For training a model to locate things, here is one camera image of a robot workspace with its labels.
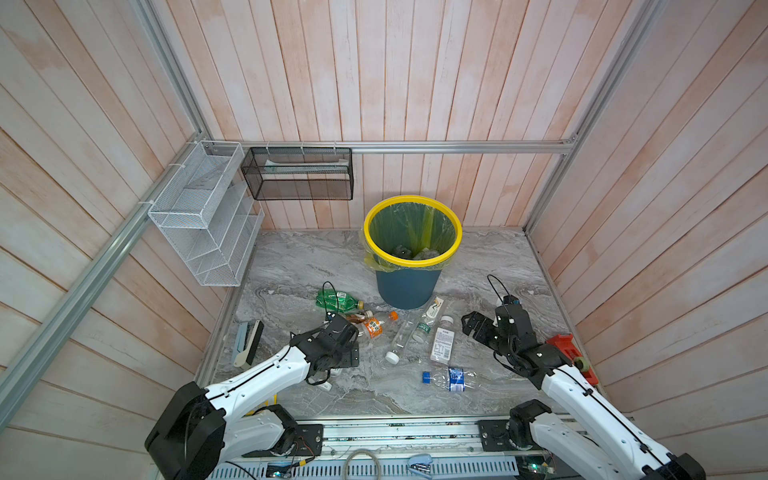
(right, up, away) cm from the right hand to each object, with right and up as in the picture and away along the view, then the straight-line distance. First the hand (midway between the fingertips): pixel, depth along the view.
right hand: (473, 322), depth 84 cm
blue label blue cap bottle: (-7, -15, -4) cm, 17 cm away
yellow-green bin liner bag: (-15, +29, +9) cm, 34 cm away
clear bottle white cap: (-20, -6, +7) cm, 22 cm away
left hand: (-38, -11, 0) cm, 40 cm away
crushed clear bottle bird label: (-10, +2, +8) cm, 13 cm away
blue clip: (-17, -31, -14) cm, 38 cm away
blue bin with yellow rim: (-17, +8, +13) cm, 22 cm away
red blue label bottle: (-20, +21, +15) cm, 32 cm away
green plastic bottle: (-38, +4, +12) cm, 40 cm away
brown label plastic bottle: (-33, 0, +7) cm, 34 cm away
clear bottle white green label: (-14, -4, +5) cm, 15 cm away
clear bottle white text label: (-8, -7, +2) cm, 11 cm away
